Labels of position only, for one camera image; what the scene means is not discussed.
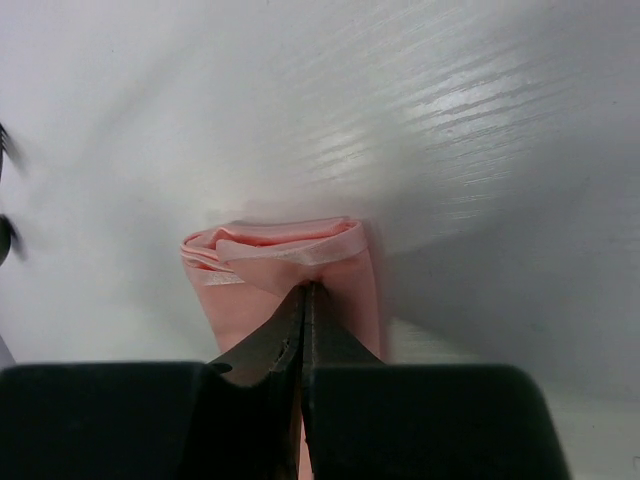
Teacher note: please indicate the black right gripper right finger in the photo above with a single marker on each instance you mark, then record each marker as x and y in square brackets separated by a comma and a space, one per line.
[425, 420]

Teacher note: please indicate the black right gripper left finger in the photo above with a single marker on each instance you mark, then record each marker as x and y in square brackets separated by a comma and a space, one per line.
[150, 415]

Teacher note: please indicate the pink satin napkin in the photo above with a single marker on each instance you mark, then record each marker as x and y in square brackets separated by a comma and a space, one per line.
[298, 388]

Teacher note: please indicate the black fork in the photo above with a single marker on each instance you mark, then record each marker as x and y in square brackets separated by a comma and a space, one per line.
[10, 150]

